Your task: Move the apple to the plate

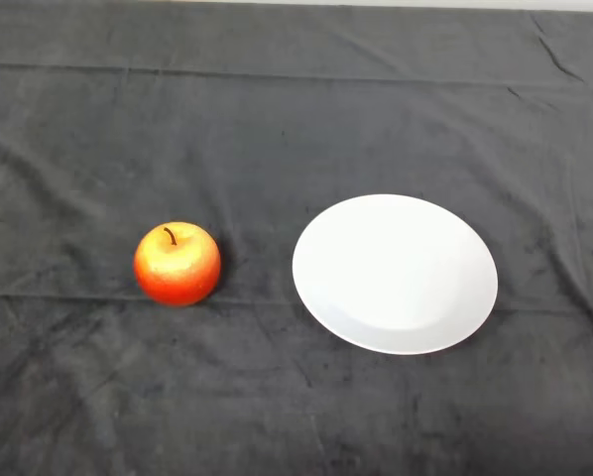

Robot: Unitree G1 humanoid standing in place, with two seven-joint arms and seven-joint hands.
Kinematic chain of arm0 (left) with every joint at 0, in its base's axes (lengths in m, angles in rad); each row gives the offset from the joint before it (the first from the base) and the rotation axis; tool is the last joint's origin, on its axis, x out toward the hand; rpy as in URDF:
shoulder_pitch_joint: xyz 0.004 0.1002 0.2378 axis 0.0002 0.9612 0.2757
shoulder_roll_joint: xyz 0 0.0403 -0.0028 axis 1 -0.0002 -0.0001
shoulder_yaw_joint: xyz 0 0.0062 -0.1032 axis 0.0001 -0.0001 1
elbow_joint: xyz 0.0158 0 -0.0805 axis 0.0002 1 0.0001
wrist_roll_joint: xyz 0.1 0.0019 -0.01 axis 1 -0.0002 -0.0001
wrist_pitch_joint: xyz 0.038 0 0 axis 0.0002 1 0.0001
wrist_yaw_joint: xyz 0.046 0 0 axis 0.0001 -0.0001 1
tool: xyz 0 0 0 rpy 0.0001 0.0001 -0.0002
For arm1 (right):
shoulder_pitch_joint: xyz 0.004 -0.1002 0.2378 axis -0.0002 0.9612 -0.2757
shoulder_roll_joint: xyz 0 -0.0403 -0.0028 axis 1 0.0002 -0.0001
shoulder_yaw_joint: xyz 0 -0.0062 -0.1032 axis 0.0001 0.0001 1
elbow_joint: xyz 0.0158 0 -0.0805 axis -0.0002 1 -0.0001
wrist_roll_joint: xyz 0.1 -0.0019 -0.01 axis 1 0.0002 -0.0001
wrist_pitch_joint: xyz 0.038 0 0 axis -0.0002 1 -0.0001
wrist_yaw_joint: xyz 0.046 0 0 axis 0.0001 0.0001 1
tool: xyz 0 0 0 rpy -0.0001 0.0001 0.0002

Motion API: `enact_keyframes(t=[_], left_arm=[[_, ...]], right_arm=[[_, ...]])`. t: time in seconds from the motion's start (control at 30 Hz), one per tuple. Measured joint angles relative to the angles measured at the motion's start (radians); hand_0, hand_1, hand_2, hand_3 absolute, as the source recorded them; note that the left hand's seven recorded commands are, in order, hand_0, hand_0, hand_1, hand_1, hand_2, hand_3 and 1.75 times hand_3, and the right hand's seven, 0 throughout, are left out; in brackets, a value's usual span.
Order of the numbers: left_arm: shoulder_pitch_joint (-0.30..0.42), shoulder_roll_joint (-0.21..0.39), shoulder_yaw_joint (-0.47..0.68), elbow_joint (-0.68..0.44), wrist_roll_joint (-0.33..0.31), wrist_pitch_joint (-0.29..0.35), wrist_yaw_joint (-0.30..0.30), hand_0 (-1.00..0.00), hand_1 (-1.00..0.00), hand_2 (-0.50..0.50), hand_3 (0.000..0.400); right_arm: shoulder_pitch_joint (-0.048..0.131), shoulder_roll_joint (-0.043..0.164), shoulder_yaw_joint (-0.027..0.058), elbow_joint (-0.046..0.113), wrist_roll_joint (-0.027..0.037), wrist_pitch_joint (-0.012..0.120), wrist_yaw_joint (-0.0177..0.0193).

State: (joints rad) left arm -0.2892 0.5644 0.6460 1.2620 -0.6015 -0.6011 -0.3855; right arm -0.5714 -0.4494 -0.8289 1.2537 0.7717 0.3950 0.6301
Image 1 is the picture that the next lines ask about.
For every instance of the red yellow apple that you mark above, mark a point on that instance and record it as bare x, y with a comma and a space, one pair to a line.
177, 270

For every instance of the white round plate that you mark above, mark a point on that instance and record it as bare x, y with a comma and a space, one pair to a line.
395, 273

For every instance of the black cloth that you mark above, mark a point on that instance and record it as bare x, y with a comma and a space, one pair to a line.
296, 124

